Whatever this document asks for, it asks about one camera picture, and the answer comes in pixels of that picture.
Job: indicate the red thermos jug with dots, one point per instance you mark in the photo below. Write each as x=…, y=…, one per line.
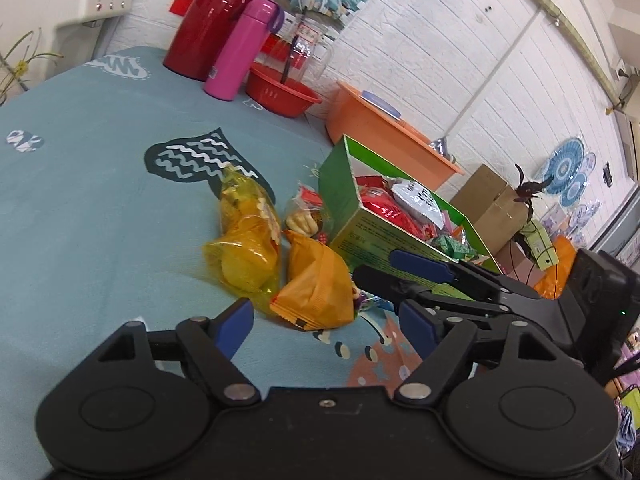
x=215, y=20

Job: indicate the teal printed tablecloth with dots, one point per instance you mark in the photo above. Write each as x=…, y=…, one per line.
x=100, y=185

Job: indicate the small colourful snack packet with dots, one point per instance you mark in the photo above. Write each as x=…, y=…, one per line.
x=367, y=302

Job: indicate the dark leafy plant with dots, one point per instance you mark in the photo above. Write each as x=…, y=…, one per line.
x=530, y=190

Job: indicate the blue paper fan decorations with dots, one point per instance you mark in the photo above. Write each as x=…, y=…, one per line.
x=567, y=160

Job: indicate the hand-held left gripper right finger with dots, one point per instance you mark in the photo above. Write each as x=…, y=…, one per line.
x=417, y=324

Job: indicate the brown cardboard box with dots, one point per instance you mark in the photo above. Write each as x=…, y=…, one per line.
x=487, y=205

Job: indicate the thin green orchid plant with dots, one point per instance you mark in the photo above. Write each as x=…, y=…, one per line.
x=21, y=66

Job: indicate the green cardboard box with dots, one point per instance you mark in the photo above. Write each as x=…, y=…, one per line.
x=340, y=185

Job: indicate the white snack packet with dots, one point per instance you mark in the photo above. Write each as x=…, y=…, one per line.
x=417, y=200

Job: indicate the green snack packet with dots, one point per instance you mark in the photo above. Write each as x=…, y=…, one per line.
x=450, y=247

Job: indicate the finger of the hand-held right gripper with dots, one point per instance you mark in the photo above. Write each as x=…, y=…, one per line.
x=380, y=280
x=420, y=262

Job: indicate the red plastic basket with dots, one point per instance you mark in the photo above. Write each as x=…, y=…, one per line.
x=280, y=95

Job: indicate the clear snack packet red label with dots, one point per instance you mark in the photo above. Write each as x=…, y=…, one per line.
x=305, y=220

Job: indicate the steel bowl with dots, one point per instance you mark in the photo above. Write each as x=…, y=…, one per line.
x=440, y=147

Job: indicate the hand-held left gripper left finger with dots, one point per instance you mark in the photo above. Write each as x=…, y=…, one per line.
x=232, y=329

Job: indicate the white wall conduit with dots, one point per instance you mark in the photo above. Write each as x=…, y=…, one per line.
x=494, y=75

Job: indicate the yellow clear snack packet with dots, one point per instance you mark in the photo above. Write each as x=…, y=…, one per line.
x=245, y=255

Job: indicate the pink thermos bottle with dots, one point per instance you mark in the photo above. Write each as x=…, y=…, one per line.
x=240, y=50

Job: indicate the orange snack packet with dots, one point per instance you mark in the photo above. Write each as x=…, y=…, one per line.
x=315, y=285

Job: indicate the orange bag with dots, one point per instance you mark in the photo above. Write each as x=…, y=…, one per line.
x=557, y=265

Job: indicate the small cardboard box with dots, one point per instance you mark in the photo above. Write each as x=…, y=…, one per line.
x=515, y=260

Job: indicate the yellow green small box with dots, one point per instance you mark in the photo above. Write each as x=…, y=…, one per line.
x=537, y=247

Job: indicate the orange plastic basin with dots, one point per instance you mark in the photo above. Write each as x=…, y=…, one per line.
x=380, y=130

